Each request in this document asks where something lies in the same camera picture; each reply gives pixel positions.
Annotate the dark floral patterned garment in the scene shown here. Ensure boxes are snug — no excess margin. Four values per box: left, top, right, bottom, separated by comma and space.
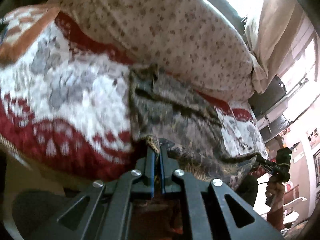
129, 64, 267, 189

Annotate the person's right forearm red sleeve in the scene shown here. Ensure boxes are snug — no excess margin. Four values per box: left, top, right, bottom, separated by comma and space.
267, 200, 284, 231

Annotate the person's right hand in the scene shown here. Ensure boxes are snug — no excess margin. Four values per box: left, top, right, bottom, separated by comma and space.
265, 176, 285, 209

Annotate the dark shelf unit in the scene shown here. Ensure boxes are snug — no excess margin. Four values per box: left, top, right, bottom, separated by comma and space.
248, 76, 290, 142

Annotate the red white floral bedspread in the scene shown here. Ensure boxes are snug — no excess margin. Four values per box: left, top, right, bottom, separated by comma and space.
1, 5, 253, 181

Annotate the beige curtain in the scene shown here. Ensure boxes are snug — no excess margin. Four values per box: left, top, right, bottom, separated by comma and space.
245, 0, 304, 94

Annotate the pink floral pillow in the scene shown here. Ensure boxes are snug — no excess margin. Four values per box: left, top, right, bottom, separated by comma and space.
50, 0, 254, 101

